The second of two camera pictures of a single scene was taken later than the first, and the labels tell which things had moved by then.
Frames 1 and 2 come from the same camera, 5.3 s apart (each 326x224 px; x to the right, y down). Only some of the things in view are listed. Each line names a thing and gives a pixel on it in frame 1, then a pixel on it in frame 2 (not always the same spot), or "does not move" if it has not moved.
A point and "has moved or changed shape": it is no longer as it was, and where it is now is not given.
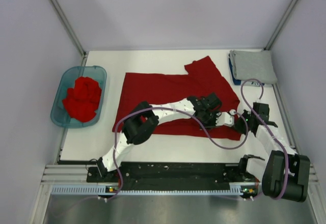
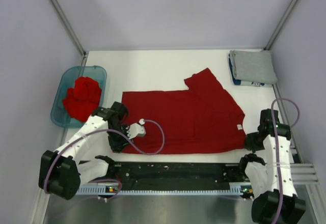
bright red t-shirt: x=83 y=100 does not move
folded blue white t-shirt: x=249 y=83 does not move
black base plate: x=213 y=173 does not move
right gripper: x=238 y=124 -> x=251 y=144
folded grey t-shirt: x=253 y=64 does not move
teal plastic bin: x=59 y=114 does not move
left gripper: x=213 y=123 -> x=117 y=146
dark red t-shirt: x=202 y=77 has moved or changed shape
